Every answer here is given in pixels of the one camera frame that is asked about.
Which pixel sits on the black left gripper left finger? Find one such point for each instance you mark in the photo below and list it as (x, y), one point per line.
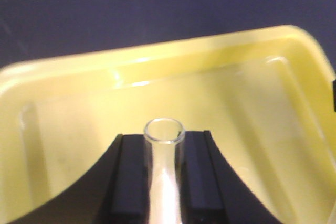
(113, 190)

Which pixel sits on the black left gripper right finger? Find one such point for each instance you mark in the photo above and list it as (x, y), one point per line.
(210, 182)

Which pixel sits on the clear glass test tube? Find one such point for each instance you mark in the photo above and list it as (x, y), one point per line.
(164, 153)

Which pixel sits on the yellow plastic tray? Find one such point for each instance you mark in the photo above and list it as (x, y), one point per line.
(265, 95)

